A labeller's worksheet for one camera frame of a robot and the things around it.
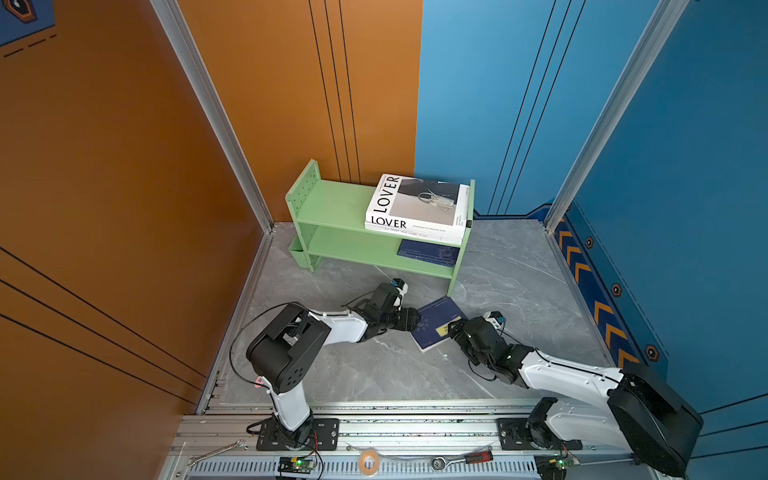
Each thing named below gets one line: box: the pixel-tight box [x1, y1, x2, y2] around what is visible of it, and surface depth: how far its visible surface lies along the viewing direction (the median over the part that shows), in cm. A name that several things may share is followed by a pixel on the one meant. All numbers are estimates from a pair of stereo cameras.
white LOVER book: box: [365, 173, 470, 238], surface depth 81 cm
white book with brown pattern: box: [364, 226, 465, 247], surface depth 81 cm
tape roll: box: [358, 449, 381, 477], surface depth 71 cm
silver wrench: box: [188, 439, 250, 467], surface depth 73 cm
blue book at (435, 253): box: [398, 239, 460, 268], surface depth 93 cm
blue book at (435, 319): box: [410, 295, 468, 353], surface depth 93 cm
